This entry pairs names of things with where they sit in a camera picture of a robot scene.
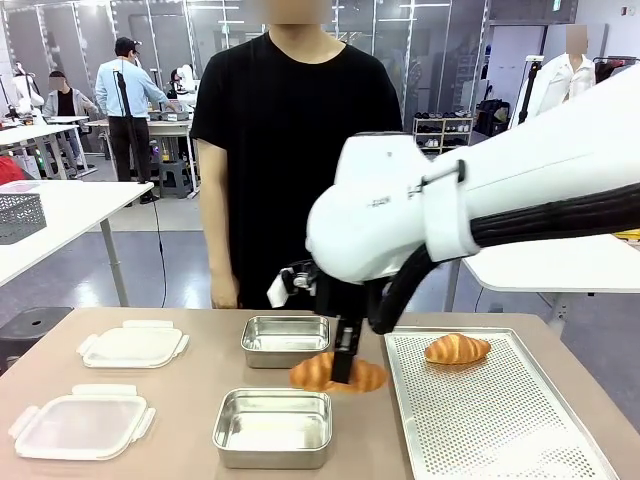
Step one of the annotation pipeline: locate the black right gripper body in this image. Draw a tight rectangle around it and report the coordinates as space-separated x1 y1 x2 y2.
314 269 371 322

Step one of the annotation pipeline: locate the golden brown croissant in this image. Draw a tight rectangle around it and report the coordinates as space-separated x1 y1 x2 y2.
423 333 492 365
288 351 389 394

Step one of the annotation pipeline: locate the stainless steel rectangular container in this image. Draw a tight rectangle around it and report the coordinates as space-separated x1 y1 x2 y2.
240 314 332 370
212 388 334 470

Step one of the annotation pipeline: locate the translucent white clip-lock lid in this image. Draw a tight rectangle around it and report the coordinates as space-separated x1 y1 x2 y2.
76 319 191 370
8 383 157 461

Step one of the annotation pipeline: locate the person's right forearm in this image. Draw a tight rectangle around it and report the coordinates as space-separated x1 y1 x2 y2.
199 189 236 284

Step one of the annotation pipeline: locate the person's right hand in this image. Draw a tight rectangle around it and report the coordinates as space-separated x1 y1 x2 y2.
210 273 240 310

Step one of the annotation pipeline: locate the person in black T-shirt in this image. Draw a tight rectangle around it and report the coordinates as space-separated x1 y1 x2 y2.
189 0 404 321

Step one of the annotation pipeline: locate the perforated metal baking tray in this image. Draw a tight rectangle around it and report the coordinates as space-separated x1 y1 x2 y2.
383 326 621 480

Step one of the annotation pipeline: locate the grey plastic step stool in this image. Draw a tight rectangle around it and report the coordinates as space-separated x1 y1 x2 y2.
158 159 194 200

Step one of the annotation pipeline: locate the wooden shoe shelf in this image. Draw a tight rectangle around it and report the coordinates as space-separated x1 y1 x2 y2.
412 112 475 155

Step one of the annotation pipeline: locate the white table with rounded corner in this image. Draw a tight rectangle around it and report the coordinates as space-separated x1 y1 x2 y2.
447 232 640 326

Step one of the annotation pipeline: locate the black bag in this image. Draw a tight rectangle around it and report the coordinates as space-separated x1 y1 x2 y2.
477 99 512 137

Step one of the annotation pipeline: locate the white table with grey leg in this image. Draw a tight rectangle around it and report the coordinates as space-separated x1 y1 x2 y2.
0 179 155 309

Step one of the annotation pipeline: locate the black light stand pole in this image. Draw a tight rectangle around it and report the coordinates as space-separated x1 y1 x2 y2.
509 55 545 126

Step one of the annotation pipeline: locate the black tripod stand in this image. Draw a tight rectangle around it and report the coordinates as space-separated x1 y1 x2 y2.
112 69 157 202

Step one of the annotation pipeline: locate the man in light blue shirt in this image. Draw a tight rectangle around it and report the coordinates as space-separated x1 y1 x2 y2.
94 37 181 205

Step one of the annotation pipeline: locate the black round stool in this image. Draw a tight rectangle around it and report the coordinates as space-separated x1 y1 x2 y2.
0 306 75 374

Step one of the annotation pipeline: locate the mannequin with white shirt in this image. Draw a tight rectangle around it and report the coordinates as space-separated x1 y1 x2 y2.
509 24 599 126

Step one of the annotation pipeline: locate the grey perforated basket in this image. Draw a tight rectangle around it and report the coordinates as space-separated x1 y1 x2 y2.
0 192 48 246

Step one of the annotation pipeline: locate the seated person in grey jacket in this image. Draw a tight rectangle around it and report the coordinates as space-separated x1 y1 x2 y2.
42 70 99 120

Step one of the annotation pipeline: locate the red fabric object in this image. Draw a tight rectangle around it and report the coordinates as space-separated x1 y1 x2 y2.
0 155 27 187

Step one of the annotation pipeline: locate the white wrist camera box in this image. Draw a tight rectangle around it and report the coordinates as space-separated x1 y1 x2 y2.
267 267 292 309

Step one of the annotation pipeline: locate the black floor cable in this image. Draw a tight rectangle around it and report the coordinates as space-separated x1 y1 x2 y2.
151 198 167 308

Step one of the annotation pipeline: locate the black corrugated cable bundle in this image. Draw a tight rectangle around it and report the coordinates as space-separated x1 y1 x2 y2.
367 182 640 336

